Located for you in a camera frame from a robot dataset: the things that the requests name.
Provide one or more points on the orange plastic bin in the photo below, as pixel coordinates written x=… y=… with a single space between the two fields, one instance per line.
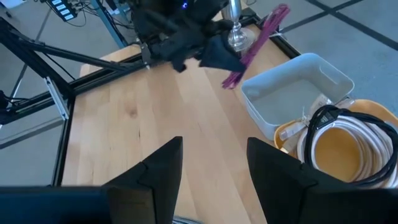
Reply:
x=335 y=152

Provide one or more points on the white shade chrome table lamp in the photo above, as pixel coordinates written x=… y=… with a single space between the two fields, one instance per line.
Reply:
x=237 y=37

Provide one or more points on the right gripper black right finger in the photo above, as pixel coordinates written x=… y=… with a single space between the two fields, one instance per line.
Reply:
x=295 y=193

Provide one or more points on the black aluminium rig frame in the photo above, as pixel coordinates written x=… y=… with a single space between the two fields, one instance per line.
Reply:
x=109 y=74

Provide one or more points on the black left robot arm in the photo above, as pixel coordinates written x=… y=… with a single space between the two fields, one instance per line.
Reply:
x=155 y=18

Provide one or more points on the silver metal frame bracket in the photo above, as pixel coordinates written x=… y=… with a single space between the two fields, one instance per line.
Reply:
x=57 y=99

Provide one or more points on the blue metal stand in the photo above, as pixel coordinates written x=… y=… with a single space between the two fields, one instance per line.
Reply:
x=109 y=21

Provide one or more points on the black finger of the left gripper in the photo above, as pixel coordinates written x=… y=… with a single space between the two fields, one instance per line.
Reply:
x=220 y=57

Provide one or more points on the grey plastic bin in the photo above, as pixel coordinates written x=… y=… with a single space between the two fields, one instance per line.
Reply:
x=280 y=102

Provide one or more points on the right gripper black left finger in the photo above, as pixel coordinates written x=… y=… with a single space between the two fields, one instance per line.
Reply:
x=149 y=193

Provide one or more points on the black power strip white sockets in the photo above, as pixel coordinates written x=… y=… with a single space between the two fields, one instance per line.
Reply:
x=62 y=9

